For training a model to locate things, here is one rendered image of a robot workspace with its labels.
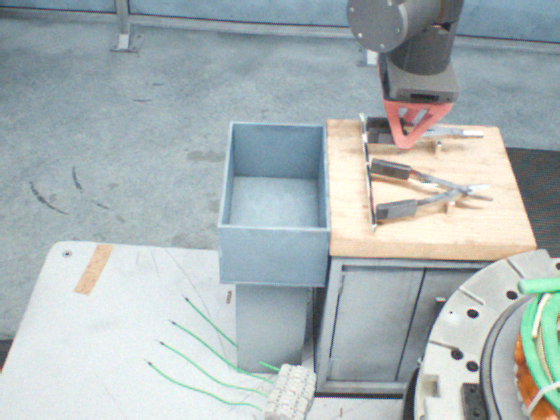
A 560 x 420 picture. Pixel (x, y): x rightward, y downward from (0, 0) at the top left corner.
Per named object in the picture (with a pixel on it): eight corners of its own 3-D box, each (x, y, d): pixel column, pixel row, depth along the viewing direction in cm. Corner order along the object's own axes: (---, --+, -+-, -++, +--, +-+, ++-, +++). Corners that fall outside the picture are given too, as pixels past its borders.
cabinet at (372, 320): (314, 398, 87) (332, 255, 69) (312, 283, 101) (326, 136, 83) (469, 401, 88) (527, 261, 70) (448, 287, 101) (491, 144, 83)
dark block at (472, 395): (478, 388, 53) (482, 379, 52) (484, 429, 50) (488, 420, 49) (459, 387, 53) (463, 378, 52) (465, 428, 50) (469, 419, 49)
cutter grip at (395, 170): (369, 173, 72) (371, 161, 71) (370, 168, 73) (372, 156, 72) (408, 182, 72) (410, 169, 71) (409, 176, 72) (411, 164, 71)
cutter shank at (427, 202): (416, 211, 68) (417, 206, 68) (412, 205, 69) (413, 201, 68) (468, 195, 70) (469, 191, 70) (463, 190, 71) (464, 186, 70)
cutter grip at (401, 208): (376, 221, 67) (378, 209, 66) (373, 215, 68) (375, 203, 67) (415, 215, 68) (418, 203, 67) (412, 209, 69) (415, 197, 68)
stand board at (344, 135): (329, 256, 69) (331, 239, 67) (324, 135, 83) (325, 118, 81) (530, 262, 70) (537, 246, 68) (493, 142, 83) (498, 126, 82)
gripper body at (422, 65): (388, 103, 66) (402, 34, 61) (378, 44, 73) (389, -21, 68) (456, 108, 67) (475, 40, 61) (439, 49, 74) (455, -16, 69)
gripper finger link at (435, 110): (372, 159, 73) (387, 83, 66) (366, 117, 78) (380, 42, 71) (437, 163, 73) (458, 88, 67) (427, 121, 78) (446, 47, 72)
